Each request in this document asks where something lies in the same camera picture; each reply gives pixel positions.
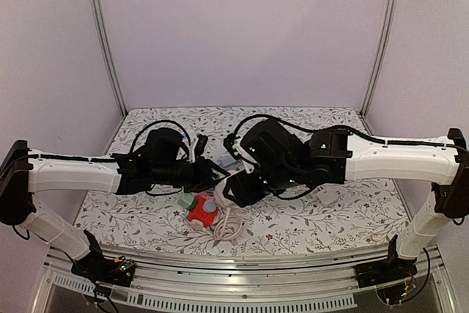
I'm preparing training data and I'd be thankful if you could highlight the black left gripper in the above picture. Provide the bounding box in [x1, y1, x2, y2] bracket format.
[152, 156, 229, 194]

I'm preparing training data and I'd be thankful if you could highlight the white cube adapter red print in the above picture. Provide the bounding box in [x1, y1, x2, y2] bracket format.
[213, 177, 238, 209]

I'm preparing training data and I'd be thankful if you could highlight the red cube socket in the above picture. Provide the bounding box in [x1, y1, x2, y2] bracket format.
[186, 197, 219, 229]

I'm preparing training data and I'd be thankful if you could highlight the white plug adapter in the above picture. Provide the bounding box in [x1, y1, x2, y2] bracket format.
[317, 188, 339, 207]

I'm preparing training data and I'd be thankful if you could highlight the white multicolour power strip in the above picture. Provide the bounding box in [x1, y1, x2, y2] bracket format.
[182, 134, 193, 147]

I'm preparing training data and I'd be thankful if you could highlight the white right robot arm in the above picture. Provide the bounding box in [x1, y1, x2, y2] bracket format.
[215, 118, 468, 281]

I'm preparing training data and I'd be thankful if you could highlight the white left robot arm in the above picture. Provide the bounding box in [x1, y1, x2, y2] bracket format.
[1, 128, 229, 279]

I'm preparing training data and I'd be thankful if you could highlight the grey round plug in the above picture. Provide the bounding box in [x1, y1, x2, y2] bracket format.
[202, 199, 218, 214]

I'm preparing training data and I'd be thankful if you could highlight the light blue power strip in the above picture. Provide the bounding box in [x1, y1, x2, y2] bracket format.
[217, 154, 237, 169]

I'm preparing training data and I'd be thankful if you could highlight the floral patterned table mat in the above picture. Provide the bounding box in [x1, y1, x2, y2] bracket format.
[75, 107, 408, 257]

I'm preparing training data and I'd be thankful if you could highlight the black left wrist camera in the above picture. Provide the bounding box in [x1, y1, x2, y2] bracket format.
[194, 134, 208, 156]

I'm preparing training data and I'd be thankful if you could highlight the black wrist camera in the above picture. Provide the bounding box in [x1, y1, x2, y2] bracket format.
[224, 133, 258, 174]
[194, 134, 208, 156]

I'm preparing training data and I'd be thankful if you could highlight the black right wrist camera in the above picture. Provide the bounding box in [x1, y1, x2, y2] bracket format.
[224, 133, 258, 174]

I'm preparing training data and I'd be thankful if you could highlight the aluminium front rail frame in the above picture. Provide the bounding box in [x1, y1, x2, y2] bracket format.
[31, 245, 459, 312]

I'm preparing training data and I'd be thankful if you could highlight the aluminium left corner post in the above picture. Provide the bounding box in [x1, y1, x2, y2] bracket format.
[89, 0, 128, 117]

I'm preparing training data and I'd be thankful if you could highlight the aluminium corner post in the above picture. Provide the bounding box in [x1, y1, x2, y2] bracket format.
[359, 0, 398, 119]
[89, 0, 128, 117]

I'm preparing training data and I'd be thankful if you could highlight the aluminium right corner post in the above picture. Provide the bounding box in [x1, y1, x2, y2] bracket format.
[359, 0, 398, 119]

